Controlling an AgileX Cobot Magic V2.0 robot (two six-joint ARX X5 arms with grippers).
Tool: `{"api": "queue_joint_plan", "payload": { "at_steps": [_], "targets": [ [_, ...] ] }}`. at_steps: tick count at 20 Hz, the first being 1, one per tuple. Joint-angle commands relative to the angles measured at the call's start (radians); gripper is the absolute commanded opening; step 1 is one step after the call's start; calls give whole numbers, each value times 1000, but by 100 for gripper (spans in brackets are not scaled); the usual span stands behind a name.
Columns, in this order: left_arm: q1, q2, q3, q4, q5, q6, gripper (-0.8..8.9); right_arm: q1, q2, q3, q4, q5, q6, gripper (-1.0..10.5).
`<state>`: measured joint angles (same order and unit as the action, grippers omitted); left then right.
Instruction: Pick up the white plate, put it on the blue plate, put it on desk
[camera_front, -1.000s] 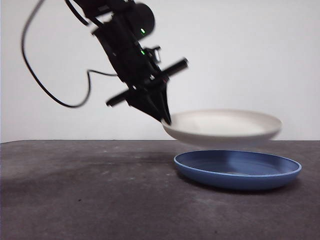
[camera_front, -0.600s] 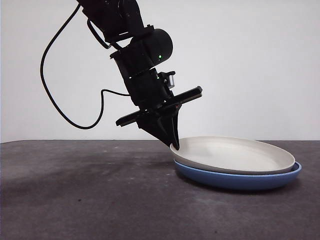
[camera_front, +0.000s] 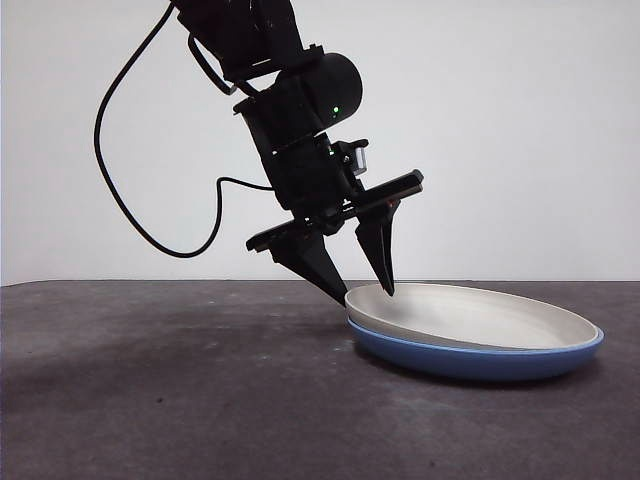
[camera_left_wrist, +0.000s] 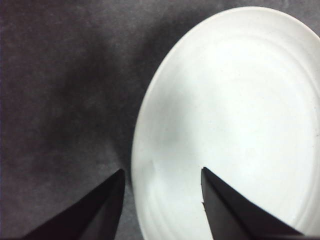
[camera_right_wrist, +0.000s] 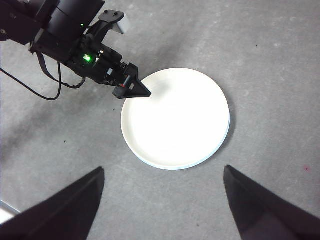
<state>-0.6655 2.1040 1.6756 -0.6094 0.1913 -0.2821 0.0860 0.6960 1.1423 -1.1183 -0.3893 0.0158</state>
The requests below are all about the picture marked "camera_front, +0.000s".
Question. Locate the white round plate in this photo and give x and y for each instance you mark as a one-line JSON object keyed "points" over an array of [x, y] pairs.
{"points": [[475, 320]]}

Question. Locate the blue round plate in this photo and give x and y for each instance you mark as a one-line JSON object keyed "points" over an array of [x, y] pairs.
{"points": [[450, 362]]}

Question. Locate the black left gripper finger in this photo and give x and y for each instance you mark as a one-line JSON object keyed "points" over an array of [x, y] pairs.
{"points": [[380, 250], [310, 260]]}

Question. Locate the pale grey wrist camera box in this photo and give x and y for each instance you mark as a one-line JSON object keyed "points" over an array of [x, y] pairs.
{"points": [[360, 160]]}

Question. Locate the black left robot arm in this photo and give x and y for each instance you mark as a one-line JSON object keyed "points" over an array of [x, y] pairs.
{"points": [[295, 100]]}

